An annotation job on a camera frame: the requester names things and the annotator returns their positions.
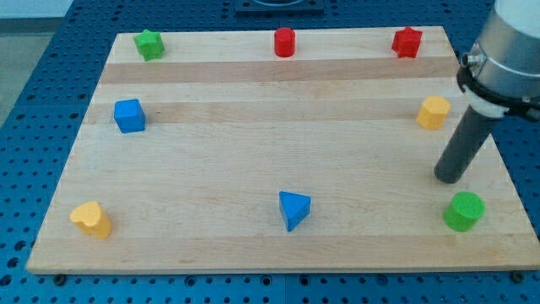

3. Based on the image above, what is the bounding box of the wooden board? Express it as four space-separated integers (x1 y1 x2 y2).
26 26 539 274

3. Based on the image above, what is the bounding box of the blue cube block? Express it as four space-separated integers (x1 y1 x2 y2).
113 99 145 133

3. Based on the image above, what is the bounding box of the green cylinder block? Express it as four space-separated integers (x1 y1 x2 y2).
443 191 486 232

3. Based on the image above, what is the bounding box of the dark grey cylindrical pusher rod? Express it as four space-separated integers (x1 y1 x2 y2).
434 106 501 183

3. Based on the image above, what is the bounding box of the yellow heart block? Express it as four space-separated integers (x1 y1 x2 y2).
69 201 112 239

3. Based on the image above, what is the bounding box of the blue triangle block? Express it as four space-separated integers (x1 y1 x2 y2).
278 191 311 232

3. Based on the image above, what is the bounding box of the red cylinder block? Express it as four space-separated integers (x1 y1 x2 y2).
273 27 296 57

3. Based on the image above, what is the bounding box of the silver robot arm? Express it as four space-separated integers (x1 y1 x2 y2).
434 0 539 183

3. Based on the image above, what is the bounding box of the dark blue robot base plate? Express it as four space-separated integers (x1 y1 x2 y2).
234 0 325 15

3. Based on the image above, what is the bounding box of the yellow hexagon block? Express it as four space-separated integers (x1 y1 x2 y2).
416 95 451 130

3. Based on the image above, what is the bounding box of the red star block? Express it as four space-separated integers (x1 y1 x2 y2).
391 26 424 58

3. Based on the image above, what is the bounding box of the green star block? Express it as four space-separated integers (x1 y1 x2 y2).
133 30 165 62

